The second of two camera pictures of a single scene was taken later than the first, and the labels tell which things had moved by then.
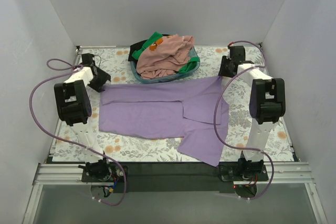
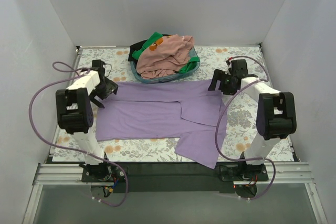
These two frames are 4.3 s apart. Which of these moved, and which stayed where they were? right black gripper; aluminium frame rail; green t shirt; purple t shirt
Moved: right black gripper
Stayed: purple t shirt; aluminium frame rail; green t shirt
